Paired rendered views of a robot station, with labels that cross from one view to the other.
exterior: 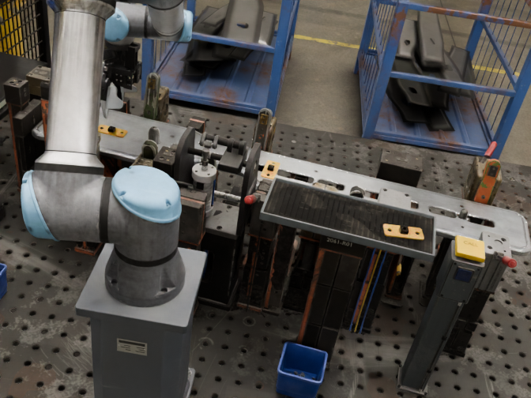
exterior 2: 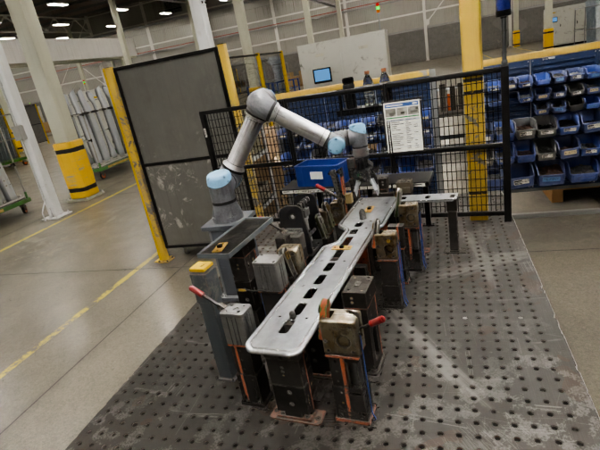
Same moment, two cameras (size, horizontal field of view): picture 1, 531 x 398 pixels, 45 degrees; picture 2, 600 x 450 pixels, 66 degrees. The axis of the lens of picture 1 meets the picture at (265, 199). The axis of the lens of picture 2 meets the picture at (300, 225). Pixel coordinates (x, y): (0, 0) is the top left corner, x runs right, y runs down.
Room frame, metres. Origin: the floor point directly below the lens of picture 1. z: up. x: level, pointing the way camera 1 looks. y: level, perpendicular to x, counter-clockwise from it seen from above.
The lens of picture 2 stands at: (1.85, -1.72, 1.75)
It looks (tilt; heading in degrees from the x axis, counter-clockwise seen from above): 19 degrees down; 108
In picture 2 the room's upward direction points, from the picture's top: 10 degrees counter-clockwise
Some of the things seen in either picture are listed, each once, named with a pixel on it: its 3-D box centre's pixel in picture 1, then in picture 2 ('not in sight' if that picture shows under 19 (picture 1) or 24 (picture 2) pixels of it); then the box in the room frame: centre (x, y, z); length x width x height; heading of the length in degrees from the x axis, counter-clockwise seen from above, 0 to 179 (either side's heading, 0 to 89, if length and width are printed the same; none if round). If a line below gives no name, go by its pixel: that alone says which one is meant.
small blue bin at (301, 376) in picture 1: (299, 373); not in sight; (0.98, -0.15, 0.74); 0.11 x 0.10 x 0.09; 82
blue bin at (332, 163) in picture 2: not in sight; (322, 172); (1.18, 0.94, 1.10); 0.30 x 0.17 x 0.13; 163
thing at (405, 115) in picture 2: not in sight; (403, 126); (1.68, 1.00, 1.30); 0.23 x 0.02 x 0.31; 172
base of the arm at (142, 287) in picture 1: (145, 259); (226, 209); (0.86, 0.20, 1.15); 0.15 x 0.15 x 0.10
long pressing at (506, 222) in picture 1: (277, 171); (342, 251); (1.45, -0.02, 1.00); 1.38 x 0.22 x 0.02; 82
